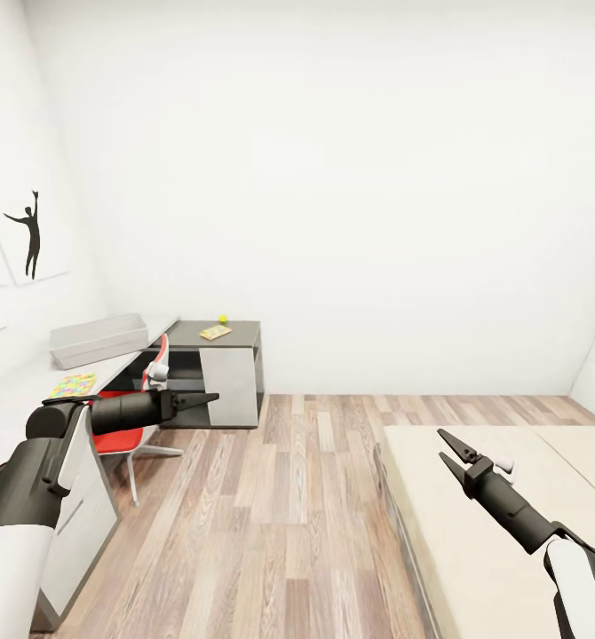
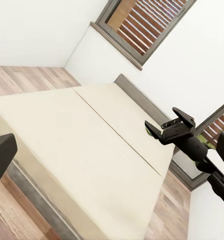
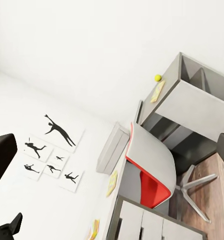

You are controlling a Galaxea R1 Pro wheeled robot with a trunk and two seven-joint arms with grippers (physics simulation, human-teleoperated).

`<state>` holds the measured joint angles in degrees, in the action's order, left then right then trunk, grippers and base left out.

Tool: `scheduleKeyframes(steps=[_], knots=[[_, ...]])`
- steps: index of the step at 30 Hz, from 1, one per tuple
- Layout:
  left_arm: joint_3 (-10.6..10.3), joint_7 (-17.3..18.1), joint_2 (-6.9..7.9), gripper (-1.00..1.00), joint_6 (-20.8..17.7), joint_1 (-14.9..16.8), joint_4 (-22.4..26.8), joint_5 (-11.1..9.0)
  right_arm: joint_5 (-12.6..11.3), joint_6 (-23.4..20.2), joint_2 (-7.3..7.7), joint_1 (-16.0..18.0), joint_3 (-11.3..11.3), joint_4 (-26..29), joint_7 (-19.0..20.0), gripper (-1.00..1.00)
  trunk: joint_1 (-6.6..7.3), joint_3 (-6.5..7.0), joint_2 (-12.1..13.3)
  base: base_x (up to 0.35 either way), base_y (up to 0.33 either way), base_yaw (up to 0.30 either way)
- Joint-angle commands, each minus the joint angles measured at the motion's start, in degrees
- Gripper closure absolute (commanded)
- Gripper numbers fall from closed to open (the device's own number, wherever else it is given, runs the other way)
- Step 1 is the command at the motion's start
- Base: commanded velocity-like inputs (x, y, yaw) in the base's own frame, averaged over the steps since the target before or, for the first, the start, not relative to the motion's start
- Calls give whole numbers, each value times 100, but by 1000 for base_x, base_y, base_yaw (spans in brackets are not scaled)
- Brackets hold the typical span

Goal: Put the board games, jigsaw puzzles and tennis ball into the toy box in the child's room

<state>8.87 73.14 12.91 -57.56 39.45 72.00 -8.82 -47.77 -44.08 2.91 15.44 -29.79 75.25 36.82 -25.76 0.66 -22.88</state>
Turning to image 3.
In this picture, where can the swivel chair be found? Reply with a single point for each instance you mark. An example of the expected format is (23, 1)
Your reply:
(158, 174)

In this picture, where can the toy box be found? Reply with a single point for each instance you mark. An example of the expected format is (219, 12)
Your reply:
(113, 149)

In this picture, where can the jigsaw puzzle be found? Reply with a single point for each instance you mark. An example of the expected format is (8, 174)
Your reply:
(111, 184)
(157, 91)

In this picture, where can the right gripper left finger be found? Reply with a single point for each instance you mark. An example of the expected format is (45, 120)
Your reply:
(8, 149)

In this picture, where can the board game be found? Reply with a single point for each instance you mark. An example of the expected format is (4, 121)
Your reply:
(93, 231)

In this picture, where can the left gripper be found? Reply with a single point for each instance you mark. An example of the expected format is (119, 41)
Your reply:
(7, 231)

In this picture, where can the desk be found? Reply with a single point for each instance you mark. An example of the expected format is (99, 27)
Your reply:
(192, 96)

